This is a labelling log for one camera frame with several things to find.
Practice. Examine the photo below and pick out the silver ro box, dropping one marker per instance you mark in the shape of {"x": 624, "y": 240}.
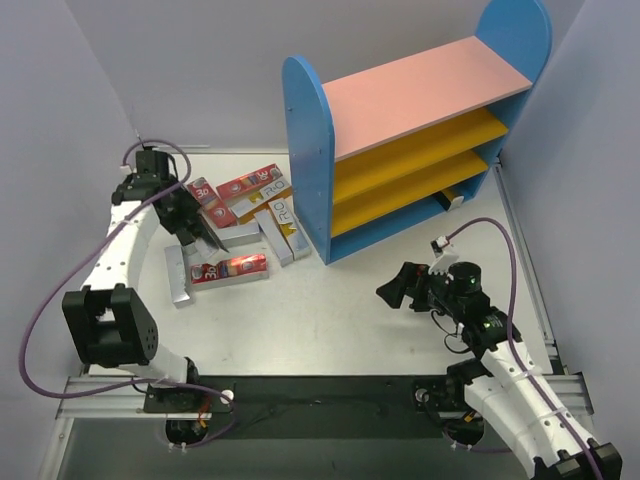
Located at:
{"x": 290, "y": 228}
{"x": 207, "y": 242}

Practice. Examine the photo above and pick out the silver RO box table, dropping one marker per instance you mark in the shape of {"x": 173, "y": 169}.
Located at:
{"x": 449, "y": 199}

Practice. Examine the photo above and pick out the red 3D toothpaste box upright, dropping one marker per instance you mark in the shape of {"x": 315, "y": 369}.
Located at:
{"x": 213, "y": 206}

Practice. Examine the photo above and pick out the plain silver box horizontal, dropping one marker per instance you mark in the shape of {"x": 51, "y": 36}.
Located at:
{"x": 239, "y": 235}

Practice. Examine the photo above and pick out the aluminium frame rail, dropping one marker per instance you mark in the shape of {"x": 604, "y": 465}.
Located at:
{"x": 126, "y": 402}

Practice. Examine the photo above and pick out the blue shelf with coloured boards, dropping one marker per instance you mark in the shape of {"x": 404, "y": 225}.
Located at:
{"x": 368, "y": 151}

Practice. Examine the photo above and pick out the red 3D toothpaste box top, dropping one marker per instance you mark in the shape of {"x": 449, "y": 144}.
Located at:
{"x": 248, "y": 183}

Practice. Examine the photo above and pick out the red 3D toothpaste box lower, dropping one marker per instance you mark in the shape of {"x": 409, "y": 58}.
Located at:
{"x": 234, "y": 271}

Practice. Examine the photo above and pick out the silver box under left gripper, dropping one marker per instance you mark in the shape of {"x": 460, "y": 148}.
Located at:
{"x": 176, "y": 273}

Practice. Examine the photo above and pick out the orange white RO toothpaste box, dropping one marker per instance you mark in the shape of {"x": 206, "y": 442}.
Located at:
{"x": 245, "y": 208}

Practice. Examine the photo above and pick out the plain silver box diagonal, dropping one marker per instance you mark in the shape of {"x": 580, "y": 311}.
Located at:
{"x": 274, "y": 237}

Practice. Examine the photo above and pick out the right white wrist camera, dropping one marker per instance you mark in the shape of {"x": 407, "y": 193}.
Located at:
{"x": 445, "y": 256}

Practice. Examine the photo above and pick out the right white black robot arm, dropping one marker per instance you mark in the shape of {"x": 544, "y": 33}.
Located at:
{"x": 502, "y": 382}

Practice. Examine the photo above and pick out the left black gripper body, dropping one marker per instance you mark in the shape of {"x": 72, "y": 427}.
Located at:
{"x": 185, "y": 231}

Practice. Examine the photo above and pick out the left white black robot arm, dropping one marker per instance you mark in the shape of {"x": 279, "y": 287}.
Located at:
{"x": 109, "y": 323}

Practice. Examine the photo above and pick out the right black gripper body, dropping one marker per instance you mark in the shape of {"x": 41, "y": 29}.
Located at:
{"x": 414, "y": 286}

